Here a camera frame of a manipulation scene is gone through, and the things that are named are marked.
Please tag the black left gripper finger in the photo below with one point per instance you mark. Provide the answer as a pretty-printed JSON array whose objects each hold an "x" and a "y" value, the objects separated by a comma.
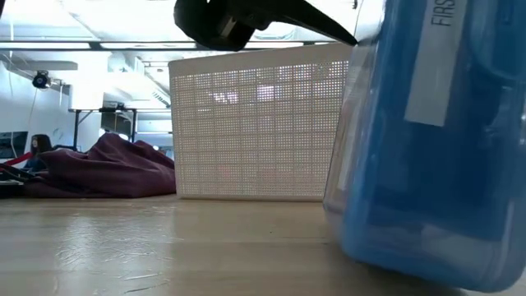
[{"x": 308, "y": 20}]

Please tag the blue first aid kit box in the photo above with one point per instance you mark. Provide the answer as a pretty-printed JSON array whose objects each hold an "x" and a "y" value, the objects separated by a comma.
[{"x": 435, "y": 164}]

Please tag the white perforated plastic basket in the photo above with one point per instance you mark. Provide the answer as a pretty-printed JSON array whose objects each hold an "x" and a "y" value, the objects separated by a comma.
[{"x": 259, "y": 123}]

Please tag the black overhead crossbar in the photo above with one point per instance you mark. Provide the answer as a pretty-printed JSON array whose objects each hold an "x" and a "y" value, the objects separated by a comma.
[{"x": 123, "y": 45}]

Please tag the black background table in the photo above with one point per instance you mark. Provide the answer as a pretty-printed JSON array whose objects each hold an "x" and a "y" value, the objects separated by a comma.
[{"x": 104, "y": 115}]

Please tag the purple cloth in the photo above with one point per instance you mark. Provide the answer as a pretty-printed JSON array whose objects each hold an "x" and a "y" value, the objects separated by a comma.
[{"x": 107, "y": 170}]

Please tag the dark monitor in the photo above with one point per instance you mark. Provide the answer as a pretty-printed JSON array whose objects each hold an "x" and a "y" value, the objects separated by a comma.
[{"x": 12, "y": 144}]

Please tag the black mounted camera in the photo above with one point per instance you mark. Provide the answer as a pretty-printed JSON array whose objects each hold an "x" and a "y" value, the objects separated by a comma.
[{"x": 41, "y": 80}]

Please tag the black metal table frame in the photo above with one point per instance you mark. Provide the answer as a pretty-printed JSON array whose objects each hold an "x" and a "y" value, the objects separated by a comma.
[{"x": 10, "y": 181}]

